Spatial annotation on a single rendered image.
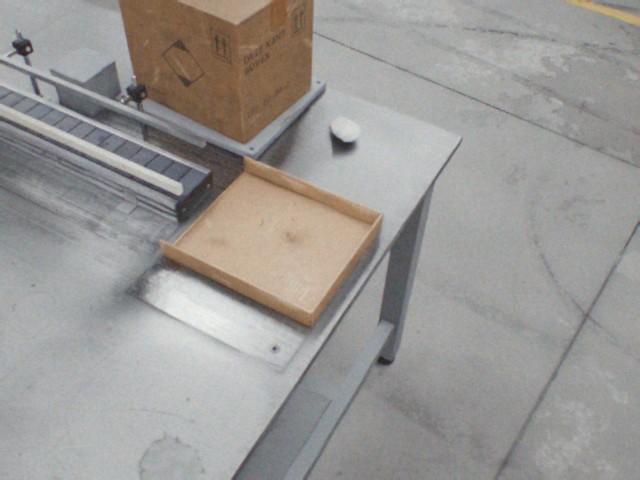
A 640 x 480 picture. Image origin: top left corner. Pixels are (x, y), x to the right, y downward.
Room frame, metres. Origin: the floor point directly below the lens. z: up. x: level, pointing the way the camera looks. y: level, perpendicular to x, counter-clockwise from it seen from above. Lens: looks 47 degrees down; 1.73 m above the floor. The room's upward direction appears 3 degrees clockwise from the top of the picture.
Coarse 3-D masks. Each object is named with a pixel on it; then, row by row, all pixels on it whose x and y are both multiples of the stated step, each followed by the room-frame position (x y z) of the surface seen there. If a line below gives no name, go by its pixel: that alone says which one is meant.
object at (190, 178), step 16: (0, 96) 1.14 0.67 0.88; (16, 96) 1.14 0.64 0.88; (32, 112) 1.09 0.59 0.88; (48, 112) 1.09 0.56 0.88; (64, 112) 1.09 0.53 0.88; (64, 128) 1.04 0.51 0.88; (80, 128) 1.05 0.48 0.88; (96, 128) 1.05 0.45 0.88; (64, 144) 0.99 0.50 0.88; (96, 144) 1.00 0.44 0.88; (112, 144) 1.00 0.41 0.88; (128, 144) 1.00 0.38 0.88; (96, 160) 0.95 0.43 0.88; (128, 160) 0.96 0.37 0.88; (144, 160) 0.96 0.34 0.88; (160, 160) 0.96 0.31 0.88; (128, 176) 0.91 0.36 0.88; (176, 176) 0.92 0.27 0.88; (192, 176) 0.92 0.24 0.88
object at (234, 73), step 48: (144, 0) 1.17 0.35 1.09; (192, 0) 1.13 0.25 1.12; (240, 0) 1.13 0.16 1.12; (288, 0) 1.18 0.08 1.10; (144, 48) 1.18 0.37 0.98; (192, 48) 1.11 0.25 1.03; (240, 48) 1.06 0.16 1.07; (288, 48) 1.18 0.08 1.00; (192, 96) 1.12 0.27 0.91; (240, 96) 1.05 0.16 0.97; (288, 96) 1.18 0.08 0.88
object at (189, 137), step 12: (0, 60) 1.15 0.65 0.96; (12, 60) 1.15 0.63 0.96; (24, 72) 1.12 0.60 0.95; (36, 72) 1.11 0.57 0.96; (60, 84) 1.08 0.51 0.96; (72, 84) 1.08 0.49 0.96; (84, 96) 1.05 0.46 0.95; (96, 96) 1.04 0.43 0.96; (108, 108) 1.02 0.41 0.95; (120, 108) 1.01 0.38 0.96; (132, 108) 1.01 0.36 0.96; (144, 120) 0.98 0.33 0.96; (156, 120) 0.98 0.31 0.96; (168, 132) 0.96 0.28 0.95; (180, 132) 0.95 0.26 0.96; (204, 144) 0.93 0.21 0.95
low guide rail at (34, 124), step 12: (0, 108) 1.05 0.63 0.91; (12, 120) 1.04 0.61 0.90; (24, 120) 1.02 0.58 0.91; (36, 120) 1.02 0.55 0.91; (48, 132) 0.99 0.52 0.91; (60, 132) 0.99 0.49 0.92; (72, 144) 0.97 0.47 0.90; (84, 144) 0.96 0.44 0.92; (96, 156) 0.94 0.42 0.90; (108, 156) 0.93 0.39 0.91; (120, 168) 0.91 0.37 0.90; (132, 168) 0.90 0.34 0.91; (144, 168) 0.90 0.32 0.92; (144, 180) 0.89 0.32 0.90; (156, 180) 0.87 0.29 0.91; (168, 180) 0.87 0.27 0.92; (180, 192) 0.86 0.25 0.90
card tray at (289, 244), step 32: (224, 192) 0.93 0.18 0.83; (256, 192) 0.93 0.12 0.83; (288, 192) 0.94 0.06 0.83; (320, 192) 0.92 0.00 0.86; (192, 224) 0.84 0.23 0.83; (224, 224) 0.85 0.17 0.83; (256, 224) 0.85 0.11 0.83; (288, 224) 0.85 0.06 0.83; (320, 224) 0.86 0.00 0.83; (352, 224) 0.86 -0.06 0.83; (192, 256) 0.74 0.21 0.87; (224, 256) 0.77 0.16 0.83; (256, 256) 0.77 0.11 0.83; (288, 256) 0.78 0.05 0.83; (320, 256) 0.78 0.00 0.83; (352, 256) 0.75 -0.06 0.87; (256, 288) 0.68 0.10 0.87; (288, 288) 0.71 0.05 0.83; (320, 288) 0.71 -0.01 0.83
